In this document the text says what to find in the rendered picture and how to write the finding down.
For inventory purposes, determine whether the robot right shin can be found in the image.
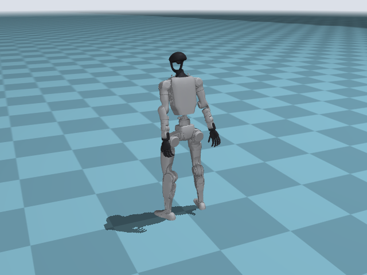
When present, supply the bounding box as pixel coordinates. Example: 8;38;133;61
194;165;205;203

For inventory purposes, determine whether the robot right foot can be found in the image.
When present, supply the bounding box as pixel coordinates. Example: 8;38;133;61
193;198;206;210

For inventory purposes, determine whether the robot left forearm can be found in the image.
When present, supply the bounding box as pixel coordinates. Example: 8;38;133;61
158;106;170;139

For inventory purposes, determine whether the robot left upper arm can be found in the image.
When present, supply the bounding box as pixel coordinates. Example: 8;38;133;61
158;79;171;114

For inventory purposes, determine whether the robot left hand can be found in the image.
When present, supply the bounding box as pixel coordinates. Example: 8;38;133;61
161;132;174;158

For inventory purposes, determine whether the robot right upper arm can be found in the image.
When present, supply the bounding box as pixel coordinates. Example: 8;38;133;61
194;77;208;109

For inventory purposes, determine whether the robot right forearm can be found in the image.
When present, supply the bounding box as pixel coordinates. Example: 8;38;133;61
202;101;214;129

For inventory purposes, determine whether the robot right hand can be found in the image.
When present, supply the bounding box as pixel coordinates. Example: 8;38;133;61
208;123;221;147

